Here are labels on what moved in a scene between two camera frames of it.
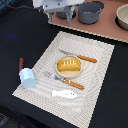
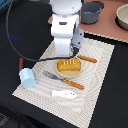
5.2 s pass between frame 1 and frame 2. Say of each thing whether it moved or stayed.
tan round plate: stayed
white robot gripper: moved
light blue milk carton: stayed
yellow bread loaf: stayed
